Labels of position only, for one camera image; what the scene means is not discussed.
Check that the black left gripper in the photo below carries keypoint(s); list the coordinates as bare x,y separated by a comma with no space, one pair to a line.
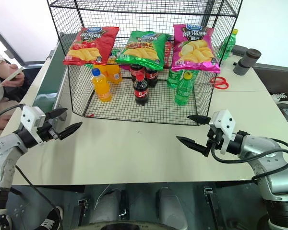
46,133

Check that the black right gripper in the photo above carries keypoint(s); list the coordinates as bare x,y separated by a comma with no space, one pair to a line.
214,141

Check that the white smartphone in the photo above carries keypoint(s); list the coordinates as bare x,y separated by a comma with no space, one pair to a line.
13,74

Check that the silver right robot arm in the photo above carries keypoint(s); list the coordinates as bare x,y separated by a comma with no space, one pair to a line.
261,148

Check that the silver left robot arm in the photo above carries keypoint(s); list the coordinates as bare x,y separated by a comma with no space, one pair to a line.
2,148

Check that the green conveyor belt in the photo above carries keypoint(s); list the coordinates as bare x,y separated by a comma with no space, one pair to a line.
48,79

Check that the person's hand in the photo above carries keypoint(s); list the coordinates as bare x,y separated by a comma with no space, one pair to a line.
15,80

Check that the green soda bottle yellow cap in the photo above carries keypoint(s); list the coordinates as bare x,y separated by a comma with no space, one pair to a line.
183,89
228,44
173,77

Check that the orange soda bottle blue cap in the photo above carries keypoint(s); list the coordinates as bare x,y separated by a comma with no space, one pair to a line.
102,87

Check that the cola bottle red cap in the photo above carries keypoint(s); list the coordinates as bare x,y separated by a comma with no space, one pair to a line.
151,76
136,70
140,91

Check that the red potato chips bag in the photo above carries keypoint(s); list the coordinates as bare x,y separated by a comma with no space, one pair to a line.
91,45

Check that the red snack packet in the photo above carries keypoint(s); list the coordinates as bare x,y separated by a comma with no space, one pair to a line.
168,54

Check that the magenta potato chips bag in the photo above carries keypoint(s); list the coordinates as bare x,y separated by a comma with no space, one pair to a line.
194,48

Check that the grey cylindrical flask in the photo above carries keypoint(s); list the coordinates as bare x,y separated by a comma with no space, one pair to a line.
247,61

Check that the black white sneaker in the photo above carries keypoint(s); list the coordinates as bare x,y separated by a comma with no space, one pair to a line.
51,218
282,97

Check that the green potato chips bag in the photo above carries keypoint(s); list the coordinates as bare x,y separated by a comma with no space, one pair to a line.
144,48

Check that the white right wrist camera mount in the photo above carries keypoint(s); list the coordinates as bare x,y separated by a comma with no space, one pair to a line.
224,122

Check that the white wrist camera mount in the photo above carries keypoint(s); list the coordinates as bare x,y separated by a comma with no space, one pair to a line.
30,119
224,122

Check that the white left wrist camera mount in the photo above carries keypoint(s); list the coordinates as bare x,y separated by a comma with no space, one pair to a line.
30,119

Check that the black table leg bracket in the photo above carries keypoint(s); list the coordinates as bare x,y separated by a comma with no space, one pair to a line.
211,203
81,212

